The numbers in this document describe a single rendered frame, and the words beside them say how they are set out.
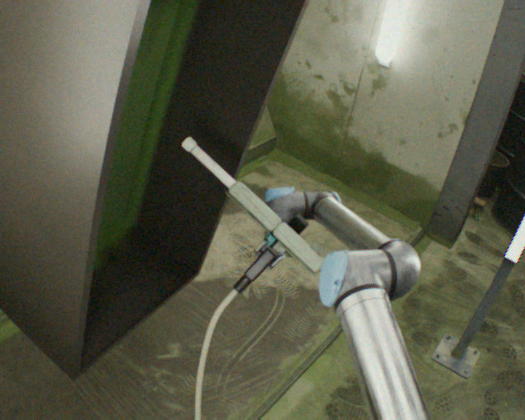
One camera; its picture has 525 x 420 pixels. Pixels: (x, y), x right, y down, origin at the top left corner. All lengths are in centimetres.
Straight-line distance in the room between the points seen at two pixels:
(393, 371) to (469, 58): 203
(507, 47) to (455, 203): 92
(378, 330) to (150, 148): 97
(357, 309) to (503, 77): 190
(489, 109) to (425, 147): 44
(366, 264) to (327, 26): 212
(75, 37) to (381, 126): 236
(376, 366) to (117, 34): 72
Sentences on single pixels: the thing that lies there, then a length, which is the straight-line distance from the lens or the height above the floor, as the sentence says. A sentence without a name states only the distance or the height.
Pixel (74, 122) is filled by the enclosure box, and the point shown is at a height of 125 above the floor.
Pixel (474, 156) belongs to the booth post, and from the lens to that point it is 288.
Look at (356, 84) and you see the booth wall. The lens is 303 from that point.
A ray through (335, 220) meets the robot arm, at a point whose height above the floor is 84.
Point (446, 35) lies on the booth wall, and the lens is 279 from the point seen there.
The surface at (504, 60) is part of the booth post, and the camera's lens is 273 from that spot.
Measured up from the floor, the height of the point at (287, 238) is 86.
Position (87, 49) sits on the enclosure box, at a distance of 85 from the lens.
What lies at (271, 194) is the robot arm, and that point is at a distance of 163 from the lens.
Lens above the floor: 166
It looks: 34 degrees down
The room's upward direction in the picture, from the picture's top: 11 degrees clockwise
